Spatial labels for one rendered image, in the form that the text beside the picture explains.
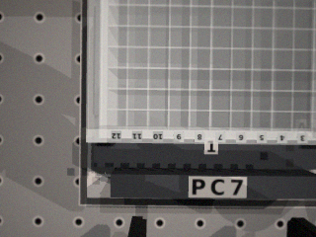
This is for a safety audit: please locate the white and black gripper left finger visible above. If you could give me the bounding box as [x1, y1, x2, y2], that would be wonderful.
[127, 216, 147, 237]

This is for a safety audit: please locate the dark grey plate carrier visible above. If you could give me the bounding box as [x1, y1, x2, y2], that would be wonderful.
[94, 142, 316, 199]

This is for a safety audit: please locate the white multi-well plate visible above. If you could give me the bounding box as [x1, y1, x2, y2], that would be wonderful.
[86, 0, 316, 145]

